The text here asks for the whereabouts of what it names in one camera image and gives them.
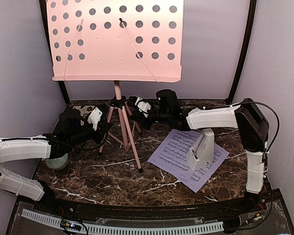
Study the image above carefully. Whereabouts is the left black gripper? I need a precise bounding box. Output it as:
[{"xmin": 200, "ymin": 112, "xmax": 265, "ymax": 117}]
[{"xmin": 68, "ymin": 116, "xmax": 112, "ymax": 147}]

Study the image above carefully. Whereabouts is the pink music stand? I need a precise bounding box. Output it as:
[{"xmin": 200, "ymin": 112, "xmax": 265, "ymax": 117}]
[{"xmin": 46, "ymin": 0, "xmax": 185, "ymax": 173}]

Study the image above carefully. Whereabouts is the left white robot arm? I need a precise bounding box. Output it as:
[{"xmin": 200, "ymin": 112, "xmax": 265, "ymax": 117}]
[{"xmin": 0, "ymin": 117, "xmax": 112, "ymax": 213}]

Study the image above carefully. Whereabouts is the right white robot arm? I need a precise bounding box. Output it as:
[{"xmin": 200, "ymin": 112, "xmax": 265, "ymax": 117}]
[{"xmin": 129, "ymin": 96, "xmax": 270, "ymax": 212}]

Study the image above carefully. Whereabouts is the sticker sheet card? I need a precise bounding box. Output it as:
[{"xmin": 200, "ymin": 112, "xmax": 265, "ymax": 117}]
[{"xmin": 73, "ymin": 105, "xmax": 96, "ymax": 117}]

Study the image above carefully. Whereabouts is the green ceramic bowl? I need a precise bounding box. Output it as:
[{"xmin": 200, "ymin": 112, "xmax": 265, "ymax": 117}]
[{"xmin": 46, "ymin": 154, "xmax": 68, "ymax": 170}]

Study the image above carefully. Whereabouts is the upper purple sheet music page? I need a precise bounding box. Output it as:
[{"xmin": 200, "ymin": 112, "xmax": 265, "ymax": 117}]
[{"xmin": 148, "ymin": 129, "xmax": 203, "ymax": 181}]

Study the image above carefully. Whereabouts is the purple sheet music page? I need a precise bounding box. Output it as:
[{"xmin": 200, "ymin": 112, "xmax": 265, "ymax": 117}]
[
  {"xmin": 148, "ymin": 129, "xmax": 203, "ymax": 181},
  {"xmin": 177, "ymin": 144, "xmax": 229, "ymax": 193}
]

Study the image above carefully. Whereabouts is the white metronome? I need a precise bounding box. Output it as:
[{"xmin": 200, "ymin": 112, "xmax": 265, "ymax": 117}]
[{"xmin": 186, "ymin": 128, "xmax": 215, "ymax": 171}]

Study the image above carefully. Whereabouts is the lower purple sheet music page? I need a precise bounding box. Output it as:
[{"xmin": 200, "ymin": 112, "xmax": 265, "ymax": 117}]
[{"xmin": 177, "ymin": 144, "xmax": 229, "ymax": 193}]

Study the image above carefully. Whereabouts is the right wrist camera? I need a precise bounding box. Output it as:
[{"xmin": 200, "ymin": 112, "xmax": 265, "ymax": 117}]
[{"xmin": 156, "ymin": 89, "xmax": 180, "ymax": 113}]

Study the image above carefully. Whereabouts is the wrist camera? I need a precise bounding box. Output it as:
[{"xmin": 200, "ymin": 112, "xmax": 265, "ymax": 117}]
[
  {"xmin": 156, "ymin": 89, "xmax": 180, "ymax": 113},
  {"xmin": 59, "ymin": 109, "xmax": 81, "ymax": 134}
]

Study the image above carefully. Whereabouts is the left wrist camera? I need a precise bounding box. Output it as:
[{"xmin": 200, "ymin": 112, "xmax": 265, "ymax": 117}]
[{"xmin": 59, "ymin": 109, "xmax": 81, "ymax": 134}]

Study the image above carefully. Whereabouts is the white slotted cable duct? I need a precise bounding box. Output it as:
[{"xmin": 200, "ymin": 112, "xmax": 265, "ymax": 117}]
[{"xmin": 21, "ymin": 209, "xmax": 224, "ymax": 235}]

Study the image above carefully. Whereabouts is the black front rail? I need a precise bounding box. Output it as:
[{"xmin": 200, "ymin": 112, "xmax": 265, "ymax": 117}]
[{"xmin": 14, "ymin": 189, "xmax": 282, "ymax": 221}]

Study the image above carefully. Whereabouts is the right black frame post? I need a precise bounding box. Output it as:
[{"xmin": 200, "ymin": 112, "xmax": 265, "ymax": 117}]
[{"xmin": 226, "ymin": 0, "xmax": 257, "ymax": 104}]

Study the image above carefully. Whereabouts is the black frame post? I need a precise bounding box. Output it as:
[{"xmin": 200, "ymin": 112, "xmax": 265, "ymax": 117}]
[
  {"xmin": 226, "ymin": 0, "xmax": 257, "ymax": 104},
  {"xmin": 39, "ymin": 0, "xmax": 71, "ymax": 106}
]

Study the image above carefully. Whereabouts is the left black frame post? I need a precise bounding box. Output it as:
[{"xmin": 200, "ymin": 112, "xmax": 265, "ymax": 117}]
[{"xmin": 39, "ymin": 0, "xmax": 71, "ymax": 106}]

